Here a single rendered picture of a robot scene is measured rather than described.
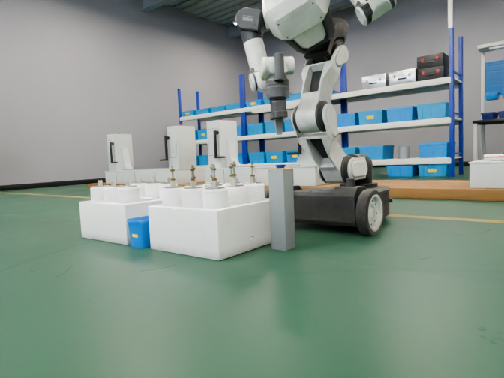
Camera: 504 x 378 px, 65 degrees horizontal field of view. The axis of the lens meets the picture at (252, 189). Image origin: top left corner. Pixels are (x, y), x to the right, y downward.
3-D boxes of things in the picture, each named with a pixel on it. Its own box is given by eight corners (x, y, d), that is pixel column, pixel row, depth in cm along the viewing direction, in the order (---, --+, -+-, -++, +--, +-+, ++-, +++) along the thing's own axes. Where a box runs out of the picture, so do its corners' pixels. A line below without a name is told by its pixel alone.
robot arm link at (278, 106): (265, 121, 157) (263, 90, 156) (288, 119, 158) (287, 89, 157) (268, 117, 145) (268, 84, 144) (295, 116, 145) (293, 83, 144)
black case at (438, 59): (425, 73, 578) (424, 61, 577) (451, 69, 556) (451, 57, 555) (415, 69, 546) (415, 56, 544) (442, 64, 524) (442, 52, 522)
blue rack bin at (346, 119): (346, 128, 672) (346, 116, 671) (368, 127, 648) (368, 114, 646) (333, 127, 634) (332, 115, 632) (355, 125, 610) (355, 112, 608)
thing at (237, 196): (226, 233, 154) (224, 187, 152) (223, 229, 163) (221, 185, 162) (250, 231, 155) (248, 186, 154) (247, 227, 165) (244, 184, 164)
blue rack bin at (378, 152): (370, 159, 646) (370, 146, 645) (394, 158, 623) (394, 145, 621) (358, 160, 607) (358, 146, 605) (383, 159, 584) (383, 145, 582)
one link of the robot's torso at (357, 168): (334, 180, 224) (334, 157, 223) (368, 180, 211) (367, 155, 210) (316, 183, 208) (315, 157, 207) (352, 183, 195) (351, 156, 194)
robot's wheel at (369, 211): (373, 230, 182) (373, 187, 181) (384, 231, 179) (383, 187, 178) (355, 238, 167) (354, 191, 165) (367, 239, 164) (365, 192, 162)
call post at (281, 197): (280, 245, 160) (278, 169, 158) (295, 247, 156) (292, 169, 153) (271, 249, 155) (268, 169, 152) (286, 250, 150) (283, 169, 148)
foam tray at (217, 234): (214, 232, 194) (212, 196, 193) (280, 240, 170) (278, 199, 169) (150, 249, 164) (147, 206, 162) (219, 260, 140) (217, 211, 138)
